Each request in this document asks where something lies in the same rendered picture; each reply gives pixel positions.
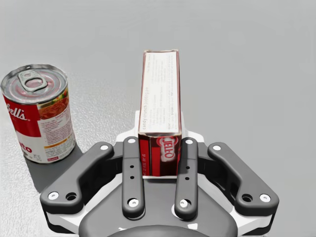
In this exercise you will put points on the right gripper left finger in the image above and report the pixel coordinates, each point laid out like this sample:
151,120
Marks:
132,177

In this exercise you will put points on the red and white carton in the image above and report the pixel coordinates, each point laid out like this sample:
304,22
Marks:
160,98

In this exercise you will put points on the red and white can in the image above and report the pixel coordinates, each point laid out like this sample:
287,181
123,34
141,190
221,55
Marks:
42,118

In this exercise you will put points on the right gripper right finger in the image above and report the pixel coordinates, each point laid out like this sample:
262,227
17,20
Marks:
187,177

